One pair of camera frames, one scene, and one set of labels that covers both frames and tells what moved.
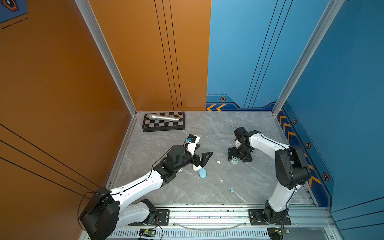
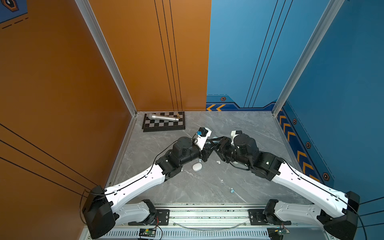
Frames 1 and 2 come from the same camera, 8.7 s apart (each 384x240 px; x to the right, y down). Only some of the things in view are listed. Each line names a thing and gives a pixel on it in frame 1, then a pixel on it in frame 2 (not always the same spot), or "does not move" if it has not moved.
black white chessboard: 150,125 does not move
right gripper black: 245,158 → 224,143
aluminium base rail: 307,223 does not move
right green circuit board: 277,233 does not move
